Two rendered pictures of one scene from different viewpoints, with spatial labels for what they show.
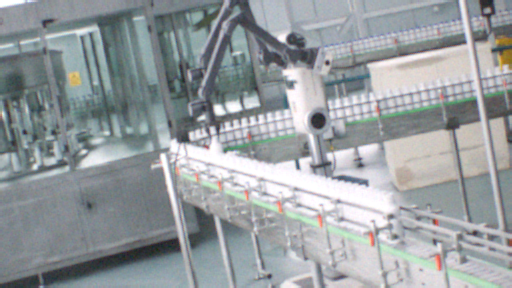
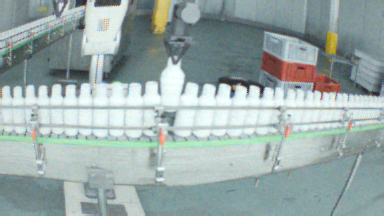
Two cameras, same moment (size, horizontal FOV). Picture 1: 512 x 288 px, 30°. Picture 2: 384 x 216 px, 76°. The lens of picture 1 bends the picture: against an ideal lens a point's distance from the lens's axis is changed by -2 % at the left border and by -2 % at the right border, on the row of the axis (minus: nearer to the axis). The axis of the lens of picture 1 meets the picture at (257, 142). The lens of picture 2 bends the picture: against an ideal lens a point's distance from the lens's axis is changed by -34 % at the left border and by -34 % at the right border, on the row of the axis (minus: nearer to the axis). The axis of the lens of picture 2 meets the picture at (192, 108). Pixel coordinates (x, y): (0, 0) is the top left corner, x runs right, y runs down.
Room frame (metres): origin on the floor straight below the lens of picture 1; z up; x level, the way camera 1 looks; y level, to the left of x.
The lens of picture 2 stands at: (5.22, 1.28, 1.51)
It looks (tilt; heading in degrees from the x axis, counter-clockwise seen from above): 21 degrees down; 266
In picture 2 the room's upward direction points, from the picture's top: 8 degrees clockwise
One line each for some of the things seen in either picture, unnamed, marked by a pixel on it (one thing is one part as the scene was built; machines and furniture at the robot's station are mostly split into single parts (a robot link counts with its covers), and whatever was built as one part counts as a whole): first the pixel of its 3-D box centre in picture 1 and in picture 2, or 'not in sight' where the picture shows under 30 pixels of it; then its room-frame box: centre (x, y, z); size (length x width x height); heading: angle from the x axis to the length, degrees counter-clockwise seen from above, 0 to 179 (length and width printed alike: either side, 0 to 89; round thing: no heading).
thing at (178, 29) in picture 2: (210, 118); (178, 28); (5.21, 0.22, 1.35); 0.10 x 0.07 x 0.07; 107
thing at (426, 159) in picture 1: (438, 115); not in sight; (9.23, -1.74, 0.59); 1.10 x 0.62 x 1.18; 89
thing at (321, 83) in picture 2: not in sight; (320, 86); (3.30, -2.49, 0.55); 0.61 x 0.41 x 0.22; 20
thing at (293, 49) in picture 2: not in sight; (292, 48); (3.95, -2.18, 1.00); 0.61 x 0.41 x 0.22; 24
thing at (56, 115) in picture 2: not in sight; (56, 109); (5.60, 0.34, 1.08); 0.06 x 0.06 x 0.17
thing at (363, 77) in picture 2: not in sight; (372, 73); (-0.20, -5.57, 0.50); 1.23 x 1.05 x 1.00; 15
